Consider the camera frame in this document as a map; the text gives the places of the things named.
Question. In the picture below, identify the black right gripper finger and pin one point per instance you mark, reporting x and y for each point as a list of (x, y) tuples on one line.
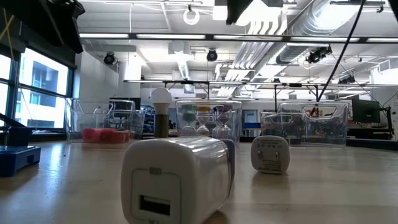
[(234, 7)]

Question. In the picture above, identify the lavender hourglass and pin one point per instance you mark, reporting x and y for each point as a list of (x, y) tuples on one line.
[(225, 109)]

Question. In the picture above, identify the orange sand hourglass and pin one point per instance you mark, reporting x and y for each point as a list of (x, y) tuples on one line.
[(203, 109)]

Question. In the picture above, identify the small white plug adapter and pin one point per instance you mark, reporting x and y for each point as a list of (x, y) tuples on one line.
[(270, 155)]

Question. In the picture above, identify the small pink-red block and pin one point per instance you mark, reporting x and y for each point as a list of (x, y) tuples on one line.
[(127, 137)]

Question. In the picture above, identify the red square block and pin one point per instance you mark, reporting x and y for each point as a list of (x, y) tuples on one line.
[(112, 136)]

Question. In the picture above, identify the pink square box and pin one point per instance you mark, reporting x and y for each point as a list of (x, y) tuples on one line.
[(92, 136)]

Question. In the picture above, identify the blue box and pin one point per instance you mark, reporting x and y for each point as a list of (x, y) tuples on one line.
[(15, 160)]

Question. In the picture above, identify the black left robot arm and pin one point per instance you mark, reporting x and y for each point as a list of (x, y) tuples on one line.
[(68, 18)]

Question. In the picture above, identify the black ceiling spotlight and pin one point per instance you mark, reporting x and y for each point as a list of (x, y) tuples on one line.
[(212, 56), (109, 58), (315, 56)]

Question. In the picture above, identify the long ceiling light strip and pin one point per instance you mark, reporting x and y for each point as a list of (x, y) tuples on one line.
[(171, 36)]

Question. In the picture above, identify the brass lamp with white bulb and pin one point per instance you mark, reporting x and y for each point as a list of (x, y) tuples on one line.
[(161, 96)]

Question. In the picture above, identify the clear plastic bin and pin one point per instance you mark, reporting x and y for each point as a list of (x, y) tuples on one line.
[(180, 140), (74, 118), (311, 137)]

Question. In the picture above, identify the black monitor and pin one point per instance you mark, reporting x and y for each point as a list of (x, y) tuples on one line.
[(366, 111)]

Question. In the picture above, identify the window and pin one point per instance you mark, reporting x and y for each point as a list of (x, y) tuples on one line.
[(43, 93)]

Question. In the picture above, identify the silver ventilation duct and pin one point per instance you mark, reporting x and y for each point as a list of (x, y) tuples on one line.
[(311, 28)]

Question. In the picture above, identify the black overhead rail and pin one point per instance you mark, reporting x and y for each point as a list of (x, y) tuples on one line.
[(186, 82)]

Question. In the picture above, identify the white USB wall charger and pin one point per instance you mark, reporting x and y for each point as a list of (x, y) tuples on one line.
[(186, 174)]

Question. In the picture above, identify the black aluminium table frame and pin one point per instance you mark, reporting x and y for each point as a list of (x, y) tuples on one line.
[(12, 120)]

